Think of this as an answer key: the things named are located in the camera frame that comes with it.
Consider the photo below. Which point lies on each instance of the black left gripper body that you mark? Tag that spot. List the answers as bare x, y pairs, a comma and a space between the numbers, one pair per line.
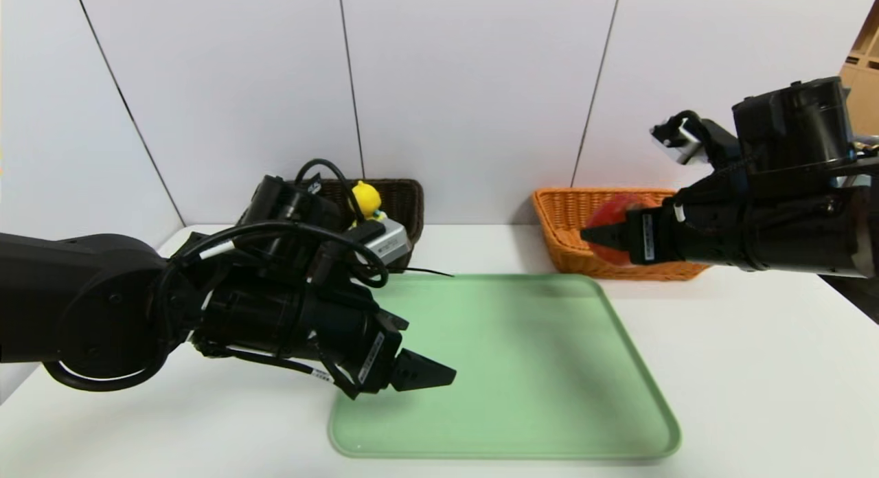
376, 360

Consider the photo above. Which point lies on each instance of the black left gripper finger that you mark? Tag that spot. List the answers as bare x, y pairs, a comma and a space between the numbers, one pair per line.
395, 322
422, 373

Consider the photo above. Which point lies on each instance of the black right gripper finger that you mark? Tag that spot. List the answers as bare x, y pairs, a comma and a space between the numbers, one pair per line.
618, 239

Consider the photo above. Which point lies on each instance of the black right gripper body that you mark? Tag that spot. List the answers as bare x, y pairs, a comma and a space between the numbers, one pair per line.
645, 238

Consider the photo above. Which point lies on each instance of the red apple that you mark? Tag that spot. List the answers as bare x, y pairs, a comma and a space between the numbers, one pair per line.
611, 209

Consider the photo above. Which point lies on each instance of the yellow duck toy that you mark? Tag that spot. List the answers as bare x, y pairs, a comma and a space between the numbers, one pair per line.
367, 198

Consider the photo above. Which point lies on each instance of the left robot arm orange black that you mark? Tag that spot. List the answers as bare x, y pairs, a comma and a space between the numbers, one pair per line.
82, 306

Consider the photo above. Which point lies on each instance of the orange wicker basket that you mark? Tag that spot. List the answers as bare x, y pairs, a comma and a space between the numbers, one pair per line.
560, 224

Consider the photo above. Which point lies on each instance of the dark brown wicker basket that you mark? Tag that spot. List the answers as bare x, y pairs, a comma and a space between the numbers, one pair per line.
405, 203

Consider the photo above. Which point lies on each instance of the light green plastic tray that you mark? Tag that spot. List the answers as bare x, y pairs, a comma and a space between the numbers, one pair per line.
515, 368

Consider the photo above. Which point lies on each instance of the dark wicker bin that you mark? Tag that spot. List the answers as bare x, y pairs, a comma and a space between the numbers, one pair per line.
858, 296

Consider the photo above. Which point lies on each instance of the light wooden shelf unit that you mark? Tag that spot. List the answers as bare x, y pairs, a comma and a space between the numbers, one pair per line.
866, 86

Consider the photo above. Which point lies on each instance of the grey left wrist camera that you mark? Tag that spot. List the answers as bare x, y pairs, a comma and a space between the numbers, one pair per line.
388, 239

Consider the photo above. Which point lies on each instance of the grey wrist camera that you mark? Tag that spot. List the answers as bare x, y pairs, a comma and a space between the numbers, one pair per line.
388, 239
676, 138

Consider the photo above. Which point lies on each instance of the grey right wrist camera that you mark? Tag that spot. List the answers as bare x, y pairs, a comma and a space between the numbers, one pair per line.
676, 138

